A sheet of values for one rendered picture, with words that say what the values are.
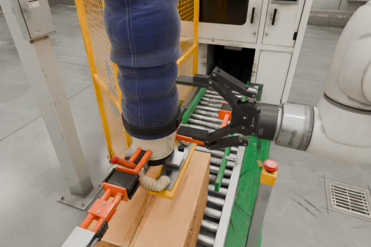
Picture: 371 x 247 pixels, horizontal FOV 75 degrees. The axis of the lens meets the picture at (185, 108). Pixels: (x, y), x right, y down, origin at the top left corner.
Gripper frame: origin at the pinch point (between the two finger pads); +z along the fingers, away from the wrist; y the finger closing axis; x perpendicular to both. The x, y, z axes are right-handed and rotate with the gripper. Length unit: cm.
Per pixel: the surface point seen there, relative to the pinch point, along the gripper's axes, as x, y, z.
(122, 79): 17.8, 5.3, 26.9
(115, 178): 1.2, 33.4, 24.3
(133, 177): 3.6, 33.4, 18.6
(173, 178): 17.3, 45.7, 10.3
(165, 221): 10, 64, 11
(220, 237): 31, 99, -10
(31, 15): 64, 0, 111
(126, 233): 0, 64, 24
